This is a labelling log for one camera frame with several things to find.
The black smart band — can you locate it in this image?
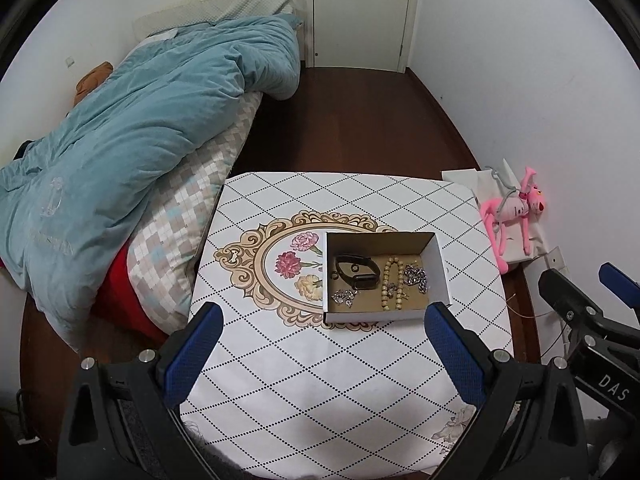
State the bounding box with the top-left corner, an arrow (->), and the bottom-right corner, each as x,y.
334,254 -> 381,291

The white door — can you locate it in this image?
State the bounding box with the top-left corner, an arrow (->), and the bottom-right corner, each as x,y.
312,0 -> 416,68

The pink plush toy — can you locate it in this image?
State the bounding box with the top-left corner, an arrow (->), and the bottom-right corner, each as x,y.
481,166 -> 543,273

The wooden bead bracelet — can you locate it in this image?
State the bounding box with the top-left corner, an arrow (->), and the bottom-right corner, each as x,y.
381,256 -> 407,311

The cardboard box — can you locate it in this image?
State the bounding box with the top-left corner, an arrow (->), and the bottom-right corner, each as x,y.
322,230 -> 452,325

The cream pillow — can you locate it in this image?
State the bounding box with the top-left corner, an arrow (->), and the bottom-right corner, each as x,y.
132,0 -> 303,38

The grey clothes hanger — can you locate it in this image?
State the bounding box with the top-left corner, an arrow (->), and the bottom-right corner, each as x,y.
487,167 -> 518,196

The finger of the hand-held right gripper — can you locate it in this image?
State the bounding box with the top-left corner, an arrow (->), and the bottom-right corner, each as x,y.
598,262 -> 640,311
538,269 -> 640,361

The checkered bed sheet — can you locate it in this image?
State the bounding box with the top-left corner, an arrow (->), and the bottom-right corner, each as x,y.
125,91 -> 263,336

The white paper bag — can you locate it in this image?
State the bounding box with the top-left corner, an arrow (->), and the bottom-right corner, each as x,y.
441,158 -> 546,263

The silver chain bracelet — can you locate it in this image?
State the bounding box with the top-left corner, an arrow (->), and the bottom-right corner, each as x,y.
404,262 -> 430,293

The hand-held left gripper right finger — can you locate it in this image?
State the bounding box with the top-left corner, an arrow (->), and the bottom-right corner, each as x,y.
424,301 -> 591,480

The diamond pattern floral tablecloth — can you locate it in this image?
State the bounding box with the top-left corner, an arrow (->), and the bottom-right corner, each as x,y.
179,172 -> 515,480

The teal blue duvet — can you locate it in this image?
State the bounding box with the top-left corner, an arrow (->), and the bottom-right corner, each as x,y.
0,14 -> 304,356

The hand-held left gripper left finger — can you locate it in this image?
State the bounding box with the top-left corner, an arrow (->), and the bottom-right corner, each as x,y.
57,302 -> 224,480

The red cloth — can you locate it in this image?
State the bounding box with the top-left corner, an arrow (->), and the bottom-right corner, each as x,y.
92,247 -> 168,343

